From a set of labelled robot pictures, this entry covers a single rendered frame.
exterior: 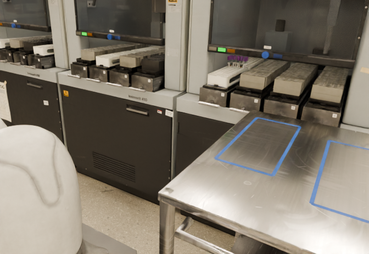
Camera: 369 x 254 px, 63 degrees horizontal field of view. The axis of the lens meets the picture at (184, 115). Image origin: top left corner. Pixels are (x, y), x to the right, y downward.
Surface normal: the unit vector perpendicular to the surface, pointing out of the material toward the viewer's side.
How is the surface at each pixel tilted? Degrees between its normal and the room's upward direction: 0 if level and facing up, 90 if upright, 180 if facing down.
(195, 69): 90
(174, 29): 90
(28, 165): 61
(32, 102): 90
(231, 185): 0
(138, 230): 0
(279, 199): 0
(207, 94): 90
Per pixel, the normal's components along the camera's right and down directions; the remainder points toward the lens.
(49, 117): -0.49, 0.29
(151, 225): 0.04, -0.93
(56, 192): 0.85, 0.03
